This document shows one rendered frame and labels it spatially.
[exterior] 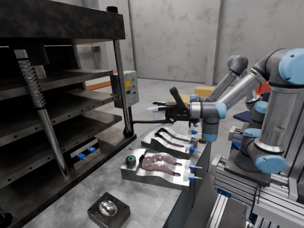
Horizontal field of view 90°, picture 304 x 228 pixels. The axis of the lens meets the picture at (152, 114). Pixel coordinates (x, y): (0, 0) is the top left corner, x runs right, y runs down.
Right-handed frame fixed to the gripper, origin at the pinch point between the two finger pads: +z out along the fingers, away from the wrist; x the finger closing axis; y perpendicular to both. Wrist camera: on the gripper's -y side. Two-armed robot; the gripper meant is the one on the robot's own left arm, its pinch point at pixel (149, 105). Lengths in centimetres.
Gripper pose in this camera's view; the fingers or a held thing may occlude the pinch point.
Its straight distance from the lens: 76.1
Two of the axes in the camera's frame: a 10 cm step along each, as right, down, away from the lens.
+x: 2.1, -2.7, 9.4
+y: 0.3, 9.6, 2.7
